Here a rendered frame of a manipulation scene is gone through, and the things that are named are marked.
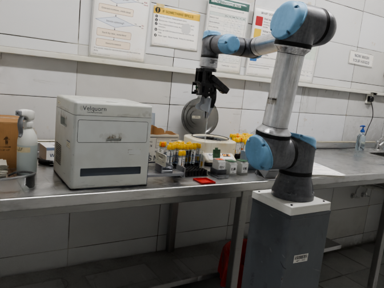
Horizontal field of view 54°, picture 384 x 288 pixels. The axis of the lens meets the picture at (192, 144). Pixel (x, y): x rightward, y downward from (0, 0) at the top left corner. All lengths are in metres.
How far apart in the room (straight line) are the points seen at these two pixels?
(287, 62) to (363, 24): 2.06
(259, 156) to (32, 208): 0.73
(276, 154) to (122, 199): 0.55
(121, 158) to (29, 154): 0.34
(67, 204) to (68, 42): 0.89
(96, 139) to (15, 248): 0.93
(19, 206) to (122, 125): 0.41
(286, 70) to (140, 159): 0.59
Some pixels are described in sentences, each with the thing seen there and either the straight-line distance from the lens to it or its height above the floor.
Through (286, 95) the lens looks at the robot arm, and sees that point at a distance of 1.23.
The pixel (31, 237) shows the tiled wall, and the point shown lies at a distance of 2.07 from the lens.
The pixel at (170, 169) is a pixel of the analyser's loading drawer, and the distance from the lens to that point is 1.49.
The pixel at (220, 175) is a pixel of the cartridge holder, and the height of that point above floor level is 0.89.
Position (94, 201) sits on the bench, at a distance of 1.32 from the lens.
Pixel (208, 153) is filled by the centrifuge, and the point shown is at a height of 0.93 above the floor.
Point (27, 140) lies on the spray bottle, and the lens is 1.48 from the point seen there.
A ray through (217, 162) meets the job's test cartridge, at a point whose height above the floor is 0.94.
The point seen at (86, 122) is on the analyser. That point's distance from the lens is 1.29.
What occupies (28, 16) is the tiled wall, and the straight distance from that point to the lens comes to 1.90.
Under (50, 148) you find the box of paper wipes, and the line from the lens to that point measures 1.72.
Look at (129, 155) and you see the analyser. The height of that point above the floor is 0.99.
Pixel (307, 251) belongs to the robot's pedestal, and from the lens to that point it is 1.43.
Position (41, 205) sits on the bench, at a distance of 1.28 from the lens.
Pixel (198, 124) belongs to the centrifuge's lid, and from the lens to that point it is 2.17.
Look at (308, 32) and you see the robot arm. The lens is 1.22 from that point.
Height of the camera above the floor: 1.27
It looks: 9 degrees down
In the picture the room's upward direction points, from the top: 6 degrees clockwise
